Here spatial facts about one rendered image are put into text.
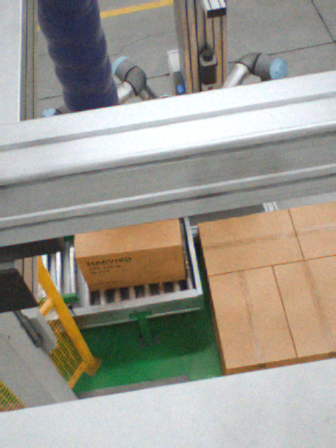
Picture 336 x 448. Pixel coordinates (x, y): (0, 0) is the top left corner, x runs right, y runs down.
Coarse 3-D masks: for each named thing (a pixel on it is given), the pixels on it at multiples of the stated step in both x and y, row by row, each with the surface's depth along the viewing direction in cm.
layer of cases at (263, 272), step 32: (224, 224) 373; (256, 224) 371; (288, 224) 368; (320, 224) 366; (224, 256) 360; (256, 256) 357; (288, 256) 355; (320, 256) 353; (224, 288) 347; (256, 288) 345; (288, 288) 343; (320, 288) 341; (224, 320) 335; (256, 320) 333; (288, 320) 331; (320, 320) 329; (224, 352) 324; (256, 352) 322; (288, 352) 321; (320, 352) 319
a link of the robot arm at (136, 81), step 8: (128, 72) 300; (136, 72) 299; (144, 72) 302; (128, 80) 298; (136, 80) 297; (144, 80) 300; (120, 88) 297; (128, 88) 297; (136, 88) 297; (144, 88) 303; (120, 96) 295; (128, 96) 297; (120, 104) 298
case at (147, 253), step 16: (144, 224) 330; (160, 224) 329; (176, 224) 328; (80, 240) 328; (96, 240) 327; (112, 240) 326; (128, 240) 324; (144, 240) 323; (160, 240) 322; (176, 240) 321; (80, 256) 321; (96, 256) 322; (112, 256) 323; (128, 256) 325; (144, 256) 326; (160, 256) 328; (176, 256) 329; (96, 272) 336; (112, 272) 338; (128, 272) 339; (144, 272) 341; (160, 272) 342; (176, 272) 344; (96, 288) 352
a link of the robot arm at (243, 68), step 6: (246, 54) 298; (252, 54) 296; (240, 60) 296; (246, 60) 295; (252, 60) 295; (234, 66) 297; (240, 66) 295; (246, 66) 295; (252, 66) 295; (234, 72) 294; (240, 72) 294; (246, 72) 296; (228, 78) 293; (234, 78) 292; (240, 78) 293; (228, 84) 290; (234, 84) 291; (240, 84) 296
